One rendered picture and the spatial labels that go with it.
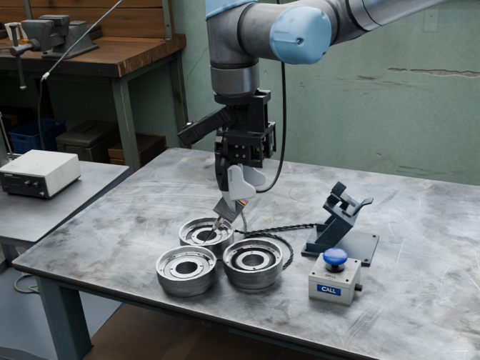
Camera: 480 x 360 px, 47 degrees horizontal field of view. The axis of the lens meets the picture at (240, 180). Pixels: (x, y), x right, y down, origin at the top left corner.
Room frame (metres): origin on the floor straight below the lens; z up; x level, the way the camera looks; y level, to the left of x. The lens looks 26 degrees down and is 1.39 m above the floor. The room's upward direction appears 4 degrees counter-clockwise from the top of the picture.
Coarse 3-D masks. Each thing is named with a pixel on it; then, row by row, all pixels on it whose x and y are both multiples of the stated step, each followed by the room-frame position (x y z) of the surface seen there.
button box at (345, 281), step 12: (324, 264) 0.76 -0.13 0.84; (348, 264) 0.76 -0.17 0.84; (360, 264) 0.76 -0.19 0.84; (312, 276) 0.73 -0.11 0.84; (324, 276) 0.73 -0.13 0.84; (336, 276) 0.73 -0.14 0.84; (348, 276) 0.72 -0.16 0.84; (360, 276) 0.77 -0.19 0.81; (312, 288) 0.73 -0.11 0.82; (324, 288) 0.72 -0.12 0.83; (336, 288) 0.71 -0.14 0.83; (348, 288) 0.71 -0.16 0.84; (360, 288) 0.73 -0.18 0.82; (324, 300) 0.72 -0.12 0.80; (336, 300) 0.71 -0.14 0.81; (348, 300) 0.71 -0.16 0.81
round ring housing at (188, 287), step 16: (160, 256) 0.83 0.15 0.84; (176, 256) 0.84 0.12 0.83; (208, 256) 0.83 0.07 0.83; (160, 272) 0.78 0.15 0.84; (176, 272) 0.79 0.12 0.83; (192, 272) 0.82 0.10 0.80; (208, 272) 0.77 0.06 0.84; (176, 288) 0.75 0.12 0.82; (192, 288) 0.75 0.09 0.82; (208, 288) 0.78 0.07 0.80
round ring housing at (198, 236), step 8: (208, 216) 0.96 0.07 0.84; (184, 224) 0.93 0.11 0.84; (192, 224) 0.95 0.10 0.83; (200, 224) 0.95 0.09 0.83; (224, 224) 0.94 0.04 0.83; (184, 232) 0.92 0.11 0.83; (200, 232) 0.92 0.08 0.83; (208, 232) 0.93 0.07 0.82; (216, 232) 0.91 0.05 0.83; (232, 232) 0.89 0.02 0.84; (184, 240) 0.88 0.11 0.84; (192, 240) 0.90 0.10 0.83; (200, 240) 0.92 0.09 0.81; (208, 240) 0.93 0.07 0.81; (216, 240) 0.89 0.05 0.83; (224, 240) 0.87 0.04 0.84; (232, 240) 0.89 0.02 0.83; (208, 248) 0.85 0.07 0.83; (216, 248) 0.86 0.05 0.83; (224, 248) 0.87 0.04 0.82; (216, 256) 0.86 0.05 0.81
